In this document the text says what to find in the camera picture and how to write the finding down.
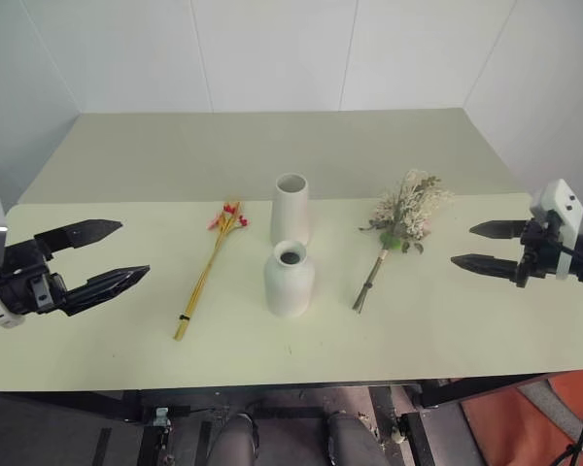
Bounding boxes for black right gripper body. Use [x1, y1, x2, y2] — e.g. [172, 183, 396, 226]
[515, 213, 572, 288]

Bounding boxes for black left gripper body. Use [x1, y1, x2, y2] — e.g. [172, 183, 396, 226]
[0, 239, 73, 317]

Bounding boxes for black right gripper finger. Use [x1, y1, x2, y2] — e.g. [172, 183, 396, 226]
[450, 253, 521, 283]
[469, 219, 530, 241]

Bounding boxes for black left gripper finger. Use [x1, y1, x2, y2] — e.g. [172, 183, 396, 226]
[66, 264, 152, 317]
[33, 218, 123, 261]

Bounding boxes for red flowers with yellow stems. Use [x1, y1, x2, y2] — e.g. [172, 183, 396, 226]
[172, 197, 251, 343]

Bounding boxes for white bottle-shaped vase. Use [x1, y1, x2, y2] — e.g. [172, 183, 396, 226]
[263, 239, 317, 318]

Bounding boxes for white cylinder vase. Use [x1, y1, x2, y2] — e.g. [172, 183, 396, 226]
[269, 172, 311, 247]

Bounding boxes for dried white and green bouquet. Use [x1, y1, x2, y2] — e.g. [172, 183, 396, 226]
[352, 168, 457, 314]

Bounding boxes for dark rounded shape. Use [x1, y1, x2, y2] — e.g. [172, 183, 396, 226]
[207, 411, 262, 466]
[325, 410, 386, 466]

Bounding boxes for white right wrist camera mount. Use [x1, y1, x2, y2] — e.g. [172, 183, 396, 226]
[529, 179, 583, 283]

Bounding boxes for black table frame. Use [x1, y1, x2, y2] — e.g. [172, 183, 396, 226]
[0, 372, 567, 466]

